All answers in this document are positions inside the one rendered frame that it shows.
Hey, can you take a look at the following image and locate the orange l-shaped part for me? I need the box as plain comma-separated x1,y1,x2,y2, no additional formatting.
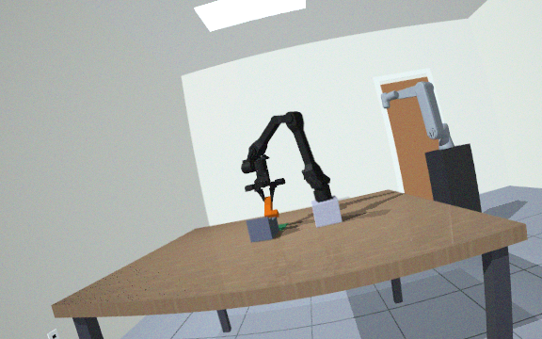
264,196,279,218

